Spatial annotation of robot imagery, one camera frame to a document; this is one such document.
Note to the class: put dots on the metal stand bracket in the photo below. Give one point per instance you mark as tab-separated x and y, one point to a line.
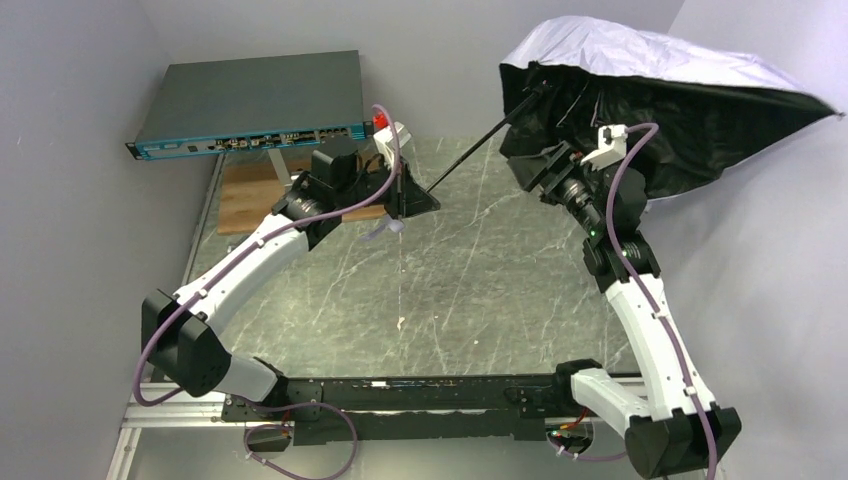
280	167

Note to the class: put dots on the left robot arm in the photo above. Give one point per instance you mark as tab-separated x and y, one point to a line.
180	332

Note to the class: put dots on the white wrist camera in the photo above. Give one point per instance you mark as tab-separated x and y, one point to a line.
611	147
389	140

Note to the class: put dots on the wooden board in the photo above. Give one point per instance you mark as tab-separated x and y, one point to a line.
248	192

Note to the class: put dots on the grey network switch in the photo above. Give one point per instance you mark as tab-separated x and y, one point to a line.
250	104

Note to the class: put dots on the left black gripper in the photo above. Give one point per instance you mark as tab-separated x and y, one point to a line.
400	195

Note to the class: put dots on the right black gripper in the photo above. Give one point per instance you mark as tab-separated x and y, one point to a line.
538	175

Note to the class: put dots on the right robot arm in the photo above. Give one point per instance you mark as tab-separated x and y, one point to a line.
678	426

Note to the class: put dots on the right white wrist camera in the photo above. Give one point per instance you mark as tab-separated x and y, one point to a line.
611	147

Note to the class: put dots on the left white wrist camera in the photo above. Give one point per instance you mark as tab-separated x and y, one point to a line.
389	140

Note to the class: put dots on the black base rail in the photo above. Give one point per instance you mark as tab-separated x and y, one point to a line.
521	407

